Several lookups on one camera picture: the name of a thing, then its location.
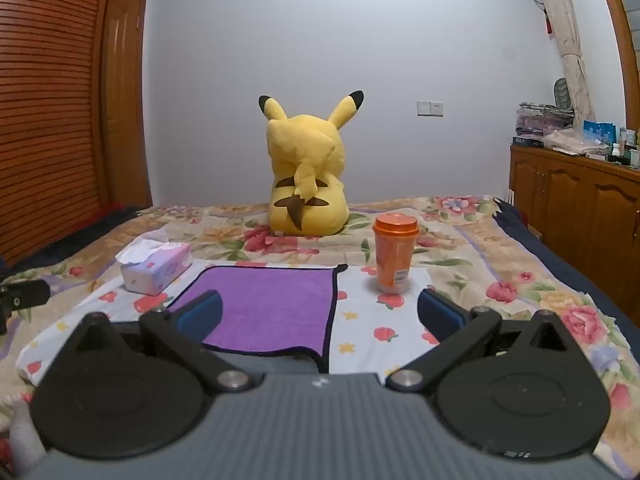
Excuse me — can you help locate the wooden cabinet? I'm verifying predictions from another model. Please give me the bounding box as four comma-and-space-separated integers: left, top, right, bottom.
509, 144, 640, 318

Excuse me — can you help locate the wooden window frame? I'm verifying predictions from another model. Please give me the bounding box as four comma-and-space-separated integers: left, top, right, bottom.
592, 0, 640, 131

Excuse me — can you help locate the purple towel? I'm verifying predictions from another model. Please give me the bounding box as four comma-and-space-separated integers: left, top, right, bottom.
165, 263, 349, 375

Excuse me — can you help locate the beige patterned curtain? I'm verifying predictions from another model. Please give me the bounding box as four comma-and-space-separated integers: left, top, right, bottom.
529, 0, 596, 126

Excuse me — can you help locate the navy bed sheet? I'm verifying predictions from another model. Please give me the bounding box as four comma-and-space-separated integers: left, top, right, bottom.
492, 199, 640, 341

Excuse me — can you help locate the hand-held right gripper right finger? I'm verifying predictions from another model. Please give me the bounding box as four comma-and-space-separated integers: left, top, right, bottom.
386, 287, 577, 394

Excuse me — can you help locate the blue box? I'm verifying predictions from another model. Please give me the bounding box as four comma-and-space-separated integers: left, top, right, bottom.
582, 120, 618, 147

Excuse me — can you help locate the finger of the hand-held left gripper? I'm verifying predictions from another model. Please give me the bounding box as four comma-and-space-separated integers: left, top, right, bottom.
0, 279, 52, 336

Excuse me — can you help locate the white fruit-print cloth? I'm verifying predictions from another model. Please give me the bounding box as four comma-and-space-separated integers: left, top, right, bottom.
17, 260, 501, 377

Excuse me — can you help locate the group of small bottles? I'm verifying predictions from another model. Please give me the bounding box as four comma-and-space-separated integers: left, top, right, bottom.
606, 127, 640, 169

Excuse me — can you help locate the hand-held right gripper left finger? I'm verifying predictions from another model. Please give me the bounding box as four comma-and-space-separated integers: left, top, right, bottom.
70, 289, 260, 394

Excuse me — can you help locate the yellow plush toy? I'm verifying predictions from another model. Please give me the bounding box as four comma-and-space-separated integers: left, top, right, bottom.
258, 90, 365, 237

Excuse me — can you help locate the slatted wooden wardrobe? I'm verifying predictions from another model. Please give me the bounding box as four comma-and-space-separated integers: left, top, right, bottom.
0, 0, 121, 268

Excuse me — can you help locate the orange lidded cup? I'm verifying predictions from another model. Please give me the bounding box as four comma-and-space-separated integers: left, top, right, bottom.
372, 212, 420, 294

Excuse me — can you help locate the pink folded cloth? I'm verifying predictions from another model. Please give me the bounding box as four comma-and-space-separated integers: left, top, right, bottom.
542, 129, 607, 155

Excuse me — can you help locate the white fuzzy cloth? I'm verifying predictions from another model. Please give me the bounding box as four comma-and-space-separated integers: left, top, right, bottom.
0, 400, 48, 480

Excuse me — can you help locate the floral blanket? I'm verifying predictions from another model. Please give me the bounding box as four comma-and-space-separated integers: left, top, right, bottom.
0, 195, 640, 480

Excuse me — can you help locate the pastel tissue box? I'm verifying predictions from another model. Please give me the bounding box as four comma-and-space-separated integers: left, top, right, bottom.
115, 239, 192, 296

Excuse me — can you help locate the stack of folded fabrics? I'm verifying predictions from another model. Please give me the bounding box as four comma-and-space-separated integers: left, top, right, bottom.
515, 102, 574, 140

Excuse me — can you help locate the wooden door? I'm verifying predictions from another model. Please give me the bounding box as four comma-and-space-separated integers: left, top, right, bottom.
100, 0, 153, 209

